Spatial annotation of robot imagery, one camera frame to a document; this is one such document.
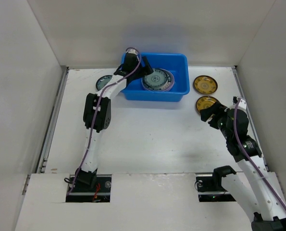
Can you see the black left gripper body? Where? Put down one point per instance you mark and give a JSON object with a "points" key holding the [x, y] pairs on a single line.
{"points": [[139, 72]]}

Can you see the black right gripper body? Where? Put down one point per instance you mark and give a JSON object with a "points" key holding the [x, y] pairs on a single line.
{"points": [[216, 115]]}

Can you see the white plate dark lettered rim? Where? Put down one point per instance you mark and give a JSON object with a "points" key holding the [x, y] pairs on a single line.
{"points": [[169, 80]]}

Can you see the purple plate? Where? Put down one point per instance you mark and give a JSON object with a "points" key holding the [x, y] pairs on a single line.
{"points": [[172, 83]]}

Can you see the teal patterned plate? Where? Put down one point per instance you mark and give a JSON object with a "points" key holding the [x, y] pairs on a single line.
{"points": [[156, 80], [103, 81]]}

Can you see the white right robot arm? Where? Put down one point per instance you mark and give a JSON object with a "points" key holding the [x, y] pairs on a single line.
{"points": [[260, 201]]}

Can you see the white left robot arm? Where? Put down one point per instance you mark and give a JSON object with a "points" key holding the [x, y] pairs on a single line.
{"points": [[97, 113]]}

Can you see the blue plastic bin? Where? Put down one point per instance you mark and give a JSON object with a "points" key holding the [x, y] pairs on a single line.
{"points": [[174, 63]]}

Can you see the yellow patterned plate lower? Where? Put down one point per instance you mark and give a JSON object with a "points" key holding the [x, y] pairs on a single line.
{"points": [[205, 102]]}

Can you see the yellow patterned plate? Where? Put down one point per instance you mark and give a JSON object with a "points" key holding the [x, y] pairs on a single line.
{"points": [[205, 102], [205, 85]]}

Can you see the yellow patterned plate upper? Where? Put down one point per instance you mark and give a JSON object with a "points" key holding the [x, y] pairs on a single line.
{"points": [[205, 85]]}

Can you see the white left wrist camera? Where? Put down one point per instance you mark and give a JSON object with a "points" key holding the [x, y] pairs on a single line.
{"points": [[131, 50]]}

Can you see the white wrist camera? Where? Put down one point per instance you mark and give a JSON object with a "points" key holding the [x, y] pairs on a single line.
{"points": [[131, 50], [239, 103]]}

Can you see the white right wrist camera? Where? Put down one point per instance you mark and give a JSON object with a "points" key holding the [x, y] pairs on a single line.
{"points": [[239, 103]]}

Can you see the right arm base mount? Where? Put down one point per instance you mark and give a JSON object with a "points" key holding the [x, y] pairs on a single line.
{"points": [[210, 188]]}

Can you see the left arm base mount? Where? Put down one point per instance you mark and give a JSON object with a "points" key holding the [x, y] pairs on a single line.
{"points": [[94, 187]]}

